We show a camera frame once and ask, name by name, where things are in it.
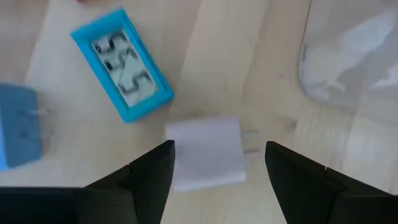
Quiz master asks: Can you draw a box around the blue wall charger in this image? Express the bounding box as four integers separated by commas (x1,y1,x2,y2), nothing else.
0,83,55,172

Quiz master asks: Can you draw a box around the pale pink wall charger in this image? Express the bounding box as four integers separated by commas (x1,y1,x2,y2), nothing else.
164,116,261,192

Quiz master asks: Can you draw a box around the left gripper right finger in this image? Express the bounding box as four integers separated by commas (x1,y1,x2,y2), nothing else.
265,141,398,224

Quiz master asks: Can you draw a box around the turquoise digital clock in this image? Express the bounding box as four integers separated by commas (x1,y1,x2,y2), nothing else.
70,7,175,124

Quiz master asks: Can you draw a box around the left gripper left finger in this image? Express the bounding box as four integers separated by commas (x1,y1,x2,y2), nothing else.
0,139,176,224

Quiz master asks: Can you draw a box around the clear plastic bin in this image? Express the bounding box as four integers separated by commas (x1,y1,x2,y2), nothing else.
297,0,398,194

